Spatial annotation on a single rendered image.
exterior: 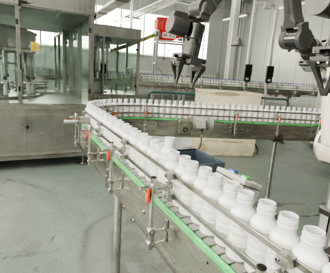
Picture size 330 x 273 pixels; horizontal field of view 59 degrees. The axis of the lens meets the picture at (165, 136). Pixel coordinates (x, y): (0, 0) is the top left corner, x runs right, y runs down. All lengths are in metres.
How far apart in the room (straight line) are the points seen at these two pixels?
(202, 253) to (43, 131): 3.75
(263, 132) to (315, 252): 2.60
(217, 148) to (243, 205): 4.79
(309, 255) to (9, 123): 4.05
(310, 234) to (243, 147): 5.10
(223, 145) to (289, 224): 4.91
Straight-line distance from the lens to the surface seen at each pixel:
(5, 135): 4.37
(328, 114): 1.24
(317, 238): 0.59
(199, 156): 1.90
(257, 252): 0.69
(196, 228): 0.86
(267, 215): 0.66
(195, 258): 0.84
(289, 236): 0.63
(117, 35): 6.46
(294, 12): 1.28
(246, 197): 0.69
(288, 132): 3.28
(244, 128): 3.05
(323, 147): 1.26
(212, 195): 0.77
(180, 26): 0.98
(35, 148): 4.41
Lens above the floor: 1.42
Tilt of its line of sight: 12 degrees down
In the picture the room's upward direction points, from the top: 4 degrees clockwise
